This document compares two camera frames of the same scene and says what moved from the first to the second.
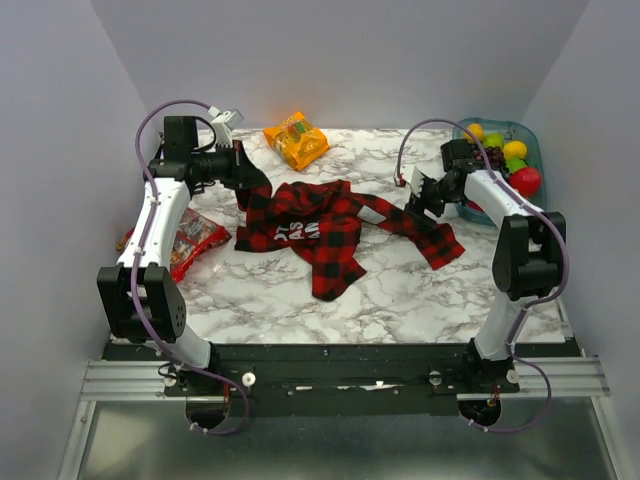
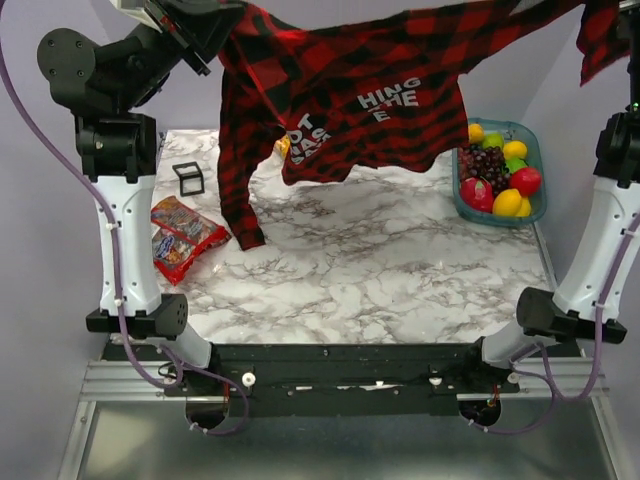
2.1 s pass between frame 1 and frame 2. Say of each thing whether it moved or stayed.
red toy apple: stayed
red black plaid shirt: moved
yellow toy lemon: stayed
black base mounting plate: stayed
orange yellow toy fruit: stayed
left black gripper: moved
